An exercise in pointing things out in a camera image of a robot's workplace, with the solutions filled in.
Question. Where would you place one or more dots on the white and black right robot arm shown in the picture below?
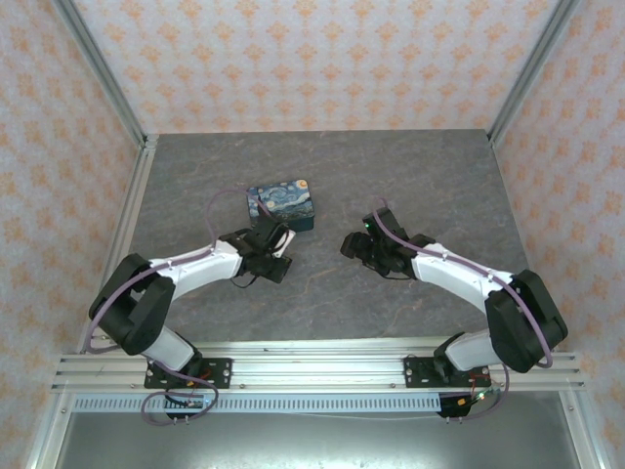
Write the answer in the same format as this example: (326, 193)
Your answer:
(517, 312)

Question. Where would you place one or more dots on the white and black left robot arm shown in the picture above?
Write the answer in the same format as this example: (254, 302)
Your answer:
(146, 303)

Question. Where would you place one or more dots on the starry night painted tin box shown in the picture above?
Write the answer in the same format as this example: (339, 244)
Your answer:
(283, 200)

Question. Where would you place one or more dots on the small circuit board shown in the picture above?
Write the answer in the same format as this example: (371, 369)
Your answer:
(190, 402)
(471, 398)

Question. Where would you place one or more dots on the aluminium side rail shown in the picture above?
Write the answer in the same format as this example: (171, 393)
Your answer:
(132, 220)

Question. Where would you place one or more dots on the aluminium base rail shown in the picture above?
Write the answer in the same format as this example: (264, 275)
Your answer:
(317, 364)

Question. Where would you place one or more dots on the aluminium frame post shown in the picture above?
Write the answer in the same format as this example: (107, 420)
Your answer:
(529, 73)
(105, 73)

